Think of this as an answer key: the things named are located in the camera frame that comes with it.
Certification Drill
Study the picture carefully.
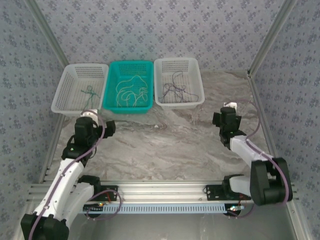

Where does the thin green cable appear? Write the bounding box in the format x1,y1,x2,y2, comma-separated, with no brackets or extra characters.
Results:
80,84,101,108

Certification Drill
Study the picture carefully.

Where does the white cable bundle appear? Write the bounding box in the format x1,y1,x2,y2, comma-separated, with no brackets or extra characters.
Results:
114,74,149,109

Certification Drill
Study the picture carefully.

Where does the thin purple cable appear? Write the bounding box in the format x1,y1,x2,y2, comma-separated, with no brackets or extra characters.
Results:
159,70,200,104

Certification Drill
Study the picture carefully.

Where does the white perforated plastic basket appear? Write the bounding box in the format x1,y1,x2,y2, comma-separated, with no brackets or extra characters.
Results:
153,57,206,111
50,63,110,118

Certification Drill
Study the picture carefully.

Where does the small circuit board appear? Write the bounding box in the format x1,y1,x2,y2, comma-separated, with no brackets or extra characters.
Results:
227,205,245,214
83,203,105,214

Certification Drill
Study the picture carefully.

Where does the teal perforated plastic basket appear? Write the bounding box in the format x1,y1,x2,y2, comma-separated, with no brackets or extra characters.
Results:
102,60,155,116

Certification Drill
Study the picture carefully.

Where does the left arm mauve cable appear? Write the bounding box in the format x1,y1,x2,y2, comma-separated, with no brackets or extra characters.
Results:
26,109,106,240

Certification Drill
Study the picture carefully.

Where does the arm mauve cable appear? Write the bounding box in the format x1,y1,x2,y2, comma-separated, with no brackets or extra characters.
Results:
233,98,294,205
26,109,106,240

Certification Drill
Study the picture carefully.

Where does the right arm mauve cable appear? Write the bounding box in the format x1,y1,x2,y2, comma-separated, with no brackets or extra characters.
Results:
233,98,294,205

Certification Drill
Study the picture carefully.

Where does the aluminium frame side rail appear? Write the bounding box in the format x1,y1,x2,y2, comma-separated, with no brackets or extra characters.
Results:
246,70,310,240
37,114,67,185

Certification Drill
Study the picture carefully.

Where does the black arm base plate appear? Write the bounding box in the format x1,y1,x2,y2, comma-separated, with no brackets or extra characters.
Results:
205,184,252,202
99,184,120,201

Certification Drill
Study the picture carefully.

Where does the mauve base cable loop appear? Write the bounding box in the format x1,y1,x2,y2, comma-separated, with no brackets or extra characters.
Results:
84,189,123,222
227,194,256,220

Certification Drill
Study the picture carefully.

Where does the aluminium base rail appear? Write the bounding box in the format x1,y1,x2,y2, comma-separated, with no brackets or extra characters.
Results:
27,181,300,204

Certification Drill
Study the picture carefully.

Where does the aluminium frame corner post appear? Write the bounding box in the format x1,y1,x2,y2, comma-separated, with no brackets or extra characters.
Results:
246,0,299,76
24,0,70,66

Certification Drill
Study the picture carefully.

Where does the white slotted cable duct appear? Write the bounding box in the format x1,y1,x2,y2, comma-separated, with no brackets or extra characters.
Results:
79,202,227,215

